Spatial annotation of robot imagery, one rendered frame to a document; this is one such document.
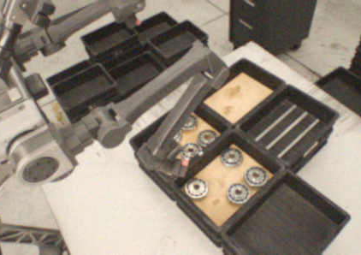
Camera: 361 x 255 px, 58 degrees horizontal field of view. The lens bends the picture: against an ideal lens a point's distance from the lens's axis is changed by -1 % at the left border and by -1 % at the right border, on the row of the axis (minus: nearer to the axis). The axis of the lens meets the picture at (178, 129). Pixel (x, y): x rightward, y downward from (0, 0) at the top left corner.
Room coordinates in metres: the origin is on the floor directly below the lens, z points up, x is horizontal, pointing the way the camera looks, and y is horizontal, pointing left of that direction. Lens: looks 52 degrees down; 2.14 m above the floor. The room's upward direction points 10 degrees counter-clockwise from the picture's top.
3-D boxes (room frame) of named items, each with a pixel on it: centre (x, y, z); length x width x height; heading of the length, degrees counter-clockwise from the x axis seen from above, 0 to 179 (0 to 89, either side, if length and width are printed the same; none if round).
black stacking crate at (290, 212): (0.42, -0.33, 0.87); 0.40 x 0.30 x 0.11; 124
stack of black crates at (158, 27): (2.45, 0.07, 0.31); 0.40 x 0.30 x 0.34; 116
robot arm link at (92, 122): (0.61, 0.22, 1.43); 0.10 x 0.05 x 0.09; 116
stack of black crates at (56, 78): (2.10, 0.79, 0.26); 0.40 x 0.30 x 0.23; 116
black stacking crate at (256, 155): (0.67, -0.17, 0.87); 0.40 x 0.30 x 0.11; 124
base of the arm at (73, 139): (0.57, 0.29, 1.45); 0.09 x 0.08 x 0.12; 26
